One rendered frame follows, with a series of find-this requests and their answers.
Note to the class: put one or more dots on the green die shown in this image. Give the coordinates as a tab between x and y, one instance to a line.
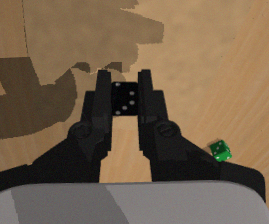
220	151

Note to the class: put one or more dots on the tan mat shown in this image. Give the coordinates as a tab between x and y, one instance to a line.
182	42

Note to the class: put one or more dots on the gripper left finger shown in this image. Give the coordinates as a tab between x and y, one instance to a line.
78	157

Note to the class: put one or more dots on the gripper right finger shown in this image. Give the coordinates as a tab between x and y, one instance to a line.
173	157

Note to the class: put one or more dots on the black die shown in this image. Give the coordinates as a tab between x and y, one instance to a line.
124	98

